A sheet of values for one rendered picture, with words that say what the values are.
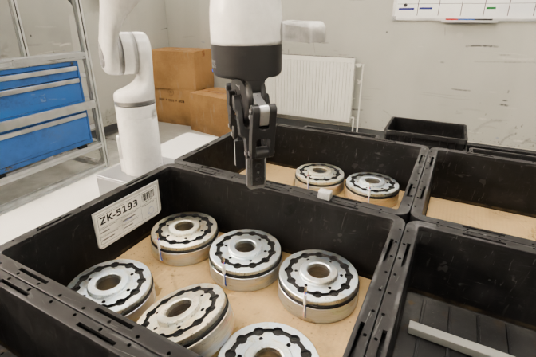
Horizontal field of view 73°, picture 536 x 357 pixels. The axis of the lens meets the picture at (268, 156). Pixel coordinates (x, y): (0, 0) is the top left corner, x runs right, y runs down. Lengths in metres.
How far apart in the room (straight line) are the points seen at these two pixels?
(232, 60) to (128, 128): 0.56
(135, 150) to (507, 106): 3.18
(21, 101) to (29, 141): 0.24
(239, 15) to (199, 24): 4.00
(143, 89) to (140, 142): 0.12
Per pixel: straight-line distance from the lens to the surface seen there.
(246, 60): 0.37
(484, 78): 3.57
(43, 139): 2.63
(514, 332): 0.55
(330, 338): 0.47
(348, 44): 3.64
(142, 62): 0.87
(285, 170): 0.85
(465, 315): 0.54
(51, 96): 2.63
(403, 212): 0.51
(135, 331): 0.35
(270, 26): 0.37
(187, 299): 0.44
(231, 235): 0.56
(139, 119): 0.88
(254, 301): 0.50
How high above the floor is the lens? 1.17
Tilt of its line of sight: 22 degrees down
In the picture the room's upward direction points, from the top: straight up
